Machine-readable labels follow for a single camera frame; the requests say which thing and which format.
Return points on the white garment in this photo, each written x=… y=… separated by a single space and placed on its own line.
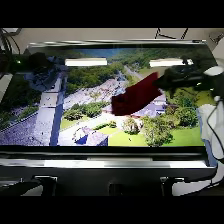
x=213 y=133

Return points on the silver frame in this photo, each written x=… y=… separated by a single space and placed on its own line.
x=100 y=163

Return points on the grey-blue garment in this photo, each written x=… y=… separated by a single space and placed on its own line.
x=45 y=78

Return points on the red garment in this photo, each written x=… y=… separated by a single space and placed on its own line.
x=135 y=98

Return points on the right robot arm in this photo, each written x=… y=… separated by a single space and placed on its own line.
x=186 y=78

